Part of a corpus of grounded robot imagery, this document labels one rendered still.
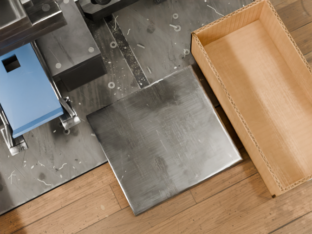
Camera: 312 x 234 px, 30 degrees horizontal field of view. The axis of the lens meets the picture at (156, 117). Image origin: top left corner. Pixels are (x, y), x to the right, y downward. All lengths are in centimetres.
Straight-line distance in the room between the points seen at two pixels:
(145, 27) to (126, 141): 19
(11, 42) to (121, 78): 25
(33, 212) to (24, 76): 19
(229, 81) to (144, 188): 20
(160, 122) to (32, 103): 18
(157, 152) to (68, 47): 19
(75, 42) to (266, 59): 28
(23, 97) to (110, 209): 20
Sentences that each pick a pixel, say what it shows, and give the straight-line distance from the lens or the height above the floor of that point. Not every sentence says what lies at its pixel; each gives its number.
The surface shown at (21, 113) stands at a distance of 79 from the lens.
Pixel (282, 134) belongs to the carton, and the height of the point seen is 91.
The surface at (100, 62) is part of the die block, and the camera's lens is 83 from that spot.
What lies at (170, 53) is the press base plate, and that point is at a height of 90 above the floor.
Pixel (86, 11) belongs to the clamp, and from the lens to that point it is 84.
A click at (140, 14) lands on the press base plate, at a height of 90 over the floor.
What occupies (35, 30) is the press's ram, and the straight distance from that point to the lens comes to 67.
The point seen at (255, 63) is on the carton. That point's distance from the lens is 88.
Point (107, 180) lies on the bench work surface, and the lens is 84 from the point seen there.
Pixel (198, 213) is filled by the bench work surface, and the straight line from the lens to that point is 83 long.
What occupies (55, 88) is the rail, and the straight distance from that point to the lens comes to 79.
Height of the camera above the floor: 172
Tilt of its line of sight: 75 degrees down
